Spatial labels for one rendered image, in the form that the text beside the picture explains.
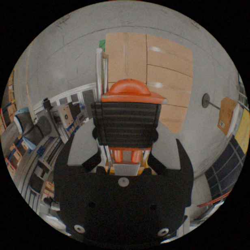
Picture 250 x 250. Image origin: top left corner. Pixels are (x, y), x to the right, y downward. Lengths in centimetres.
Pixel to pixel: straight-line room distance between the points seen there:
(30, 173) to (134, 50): 137
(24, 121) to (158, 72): 108
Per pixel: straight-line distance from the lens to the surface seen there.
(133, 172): 22
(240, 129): 725
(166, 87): 90
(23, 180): 81
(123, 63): 82
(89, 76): 148
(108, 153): 15
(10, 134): 51
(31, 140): 57
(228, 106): 174
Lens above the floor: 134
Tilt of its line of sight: 58 degrees down
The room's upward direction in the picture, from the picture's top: 177 degrees counter-clockwise
